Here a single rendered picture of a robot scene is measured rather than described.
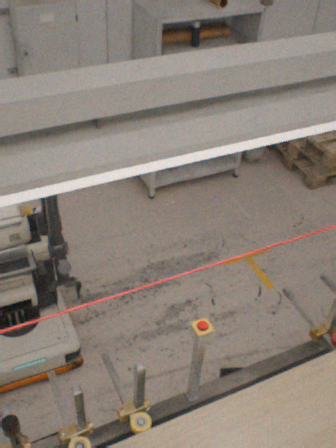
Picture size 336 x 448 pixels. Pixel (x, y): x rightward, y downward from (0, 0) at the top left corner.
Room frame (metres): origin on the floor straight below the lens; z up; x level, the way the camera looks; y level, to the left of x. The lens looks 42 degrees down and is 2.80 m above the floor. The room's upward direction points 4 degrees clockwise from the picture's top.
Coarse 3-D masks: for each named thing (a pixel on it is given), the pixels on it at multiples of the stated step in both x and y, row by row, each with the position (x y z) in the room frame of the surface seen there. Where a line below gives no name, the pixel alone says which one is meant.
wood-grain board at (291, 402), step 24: (312, 360) 1.34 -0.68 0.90; (264, 384) 1.20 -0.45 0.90; (288, 384) 1.21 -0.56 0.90; (312, 384) 1.22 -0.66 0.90; (216, 408) 1.08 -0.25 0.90; (240, 408) 1.08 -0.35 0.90; (264, 408) 1.09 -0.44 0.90; (288, 408) 1.10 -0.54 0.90; (312, 408) 1.10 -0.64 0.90; (144, 432) 0.95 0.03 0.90; (168, 432) 0.96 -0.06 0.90; (192, 432) 0.97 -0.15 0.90; (216, 432) 0.97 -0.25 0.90; (240, 432) 0.98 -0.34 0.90; (264, 432) 0.99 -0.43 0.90; (288, 432) 0.99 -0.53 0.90; (312, 432) 1.00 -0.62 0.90
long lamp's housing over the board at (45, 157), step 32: (224, 96) 0.83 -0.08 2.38; (256, 96) 0.84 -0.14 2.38; (288, 96) 0.85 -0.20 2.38; (320, 96) 0.87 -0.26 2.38; (64, 128) 0.69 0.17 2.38; (96, 128) 0.70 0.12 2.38; (128, 128) 0.70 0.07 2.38; (160, 128) 0.72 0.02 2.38; (192, 128) 0.74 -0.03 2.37; (224, 128) 0.76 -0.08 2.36; (256, 128) 0.78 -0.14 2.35; (288, 128) 0.82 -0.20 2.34; (0, 160) 0.60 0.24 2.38; (32, 160) 0.61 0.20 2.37; (64, 160) 0.63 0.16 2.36; (96, 160) 0.65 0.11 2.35; (128, 160) 0.67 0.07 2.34; (160, 160) 0.70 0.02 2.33; (0, 192) 0.58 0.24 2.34
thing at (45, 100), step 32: (128, 64) 0.76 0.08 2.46; (160, 64) 0.77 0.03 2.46; (192, 64) 0.77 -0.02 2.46; (224, 64) 0.78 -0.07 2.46; (256, 64) 0.80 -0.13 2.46; (288, 64) 0.83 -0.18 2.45; (320, 64) 0.87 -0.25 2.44; (0, 96) 0.63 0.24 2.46; (32, 96) 0.64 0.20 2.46; (64, 96) 0.65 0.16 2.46; (96, 96) 0.67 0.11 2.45; (128, 96) 0.70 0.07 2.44; (160, 96) 0.72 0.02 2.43; (192, 96) 0.75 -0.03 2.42; (0, 128) 0.61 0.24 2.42; (32, 128) 0.63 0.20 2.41
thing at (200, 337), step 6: (204, 318) 1.27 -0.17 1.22; (192, 324) 1.24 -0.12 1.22; (210, 324) 1.25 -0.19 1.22; (192, 330) 1.23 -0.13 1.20; (198, 330) 1.21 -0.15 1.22; (204, 330) 1.21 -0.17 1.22; (210, 330) 1.22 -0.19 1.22; (192, 336) 1.22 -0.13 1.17; (198, 336) 1.19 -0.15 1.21; (204, 336) 1.20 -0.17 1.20; (210, 336) 1.21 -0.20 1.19; (198, 342) 1.19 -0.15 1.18; (204, 342) 1.20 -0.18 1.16
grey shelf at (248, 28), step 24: (144, 0) 3.93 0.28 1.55; (168, 0) 3.97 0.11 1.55; (192, 0) 4.00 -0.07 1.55; (240, 0) 4.08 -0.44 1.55; (144, 24) 3.74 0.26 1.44; (168, 24) 4.07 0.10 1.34; (192, 24) 4.17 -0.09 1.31; (240, 24) 4.23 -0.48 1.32; (144, 48) 3.73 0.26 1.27; (168, 48) 3.79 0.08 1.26; (192, 48) 3.82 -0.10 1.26; (168, 168) 3.83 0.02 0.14; (192, 168) 3.85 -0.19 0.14; (216, 168) 3.88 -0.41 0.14
